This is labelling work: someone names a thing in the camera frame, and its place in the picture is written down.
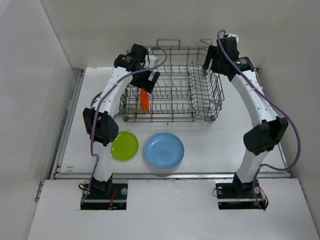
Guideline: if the white plate green red rim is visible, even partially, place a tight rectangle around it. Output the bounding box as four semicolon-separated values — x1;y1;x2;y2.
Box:
91;92;102;105

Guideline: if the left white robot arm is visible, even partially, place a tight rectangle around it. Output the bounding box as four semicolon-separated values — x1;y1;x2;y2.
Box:
82;44;166;199

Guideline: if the light blue plastic plate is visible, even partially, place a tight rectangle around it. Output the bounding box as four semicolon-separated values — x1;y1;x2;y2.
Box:
143;132;185;168

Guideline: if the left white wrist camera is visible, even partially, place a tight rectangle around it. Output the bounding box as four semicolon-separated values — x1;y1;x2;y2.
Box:
144;54;159;69

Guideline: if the aluminium front rail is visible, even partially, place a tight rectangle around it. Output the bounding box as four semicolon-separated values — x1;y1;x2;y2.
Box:
52;172;292;180

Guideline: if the orange plastic plate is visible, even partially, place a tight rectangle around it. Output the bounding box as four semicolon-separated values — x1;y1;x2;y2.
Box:
140;89;150;114

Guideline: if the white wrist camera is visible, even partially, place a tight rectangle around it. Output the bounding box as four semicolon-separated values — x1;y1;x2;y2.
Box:
223;32;239;43
144;54;159;69

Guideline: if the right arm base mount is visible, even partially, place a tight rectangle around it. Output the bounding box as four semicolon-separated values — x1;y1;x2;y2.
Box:
212;182;269;210

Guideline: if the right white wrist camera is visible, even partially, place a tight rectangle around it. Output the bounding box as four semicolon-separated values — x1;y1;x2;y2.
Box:
223;32;239;43

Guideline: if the lime green plastic plate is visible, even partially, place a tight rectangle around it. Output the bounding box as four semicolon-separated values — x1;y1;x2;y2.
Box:
111;131;139;161

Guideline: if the grey wire dish rack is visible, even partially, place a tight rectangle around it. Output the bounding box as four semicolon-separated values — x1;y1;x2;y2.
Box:
119;39;225;123

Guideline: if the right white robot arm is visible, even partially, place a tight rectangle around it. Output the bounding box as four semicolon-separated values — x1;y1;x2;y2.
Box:
202;33;289;197

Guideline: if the pink plastic plate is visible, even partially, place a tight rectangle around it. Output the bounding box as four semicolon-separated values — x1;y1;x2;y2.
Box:
147;164;180;172

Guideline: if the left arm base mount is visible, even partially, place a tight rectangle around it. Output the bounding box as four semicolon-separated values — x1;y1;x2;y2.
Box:
78;182;128;211

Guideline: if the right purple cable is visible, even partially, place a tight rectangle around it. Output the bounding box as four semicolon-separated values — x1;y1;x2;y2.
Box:
216;29;302;210

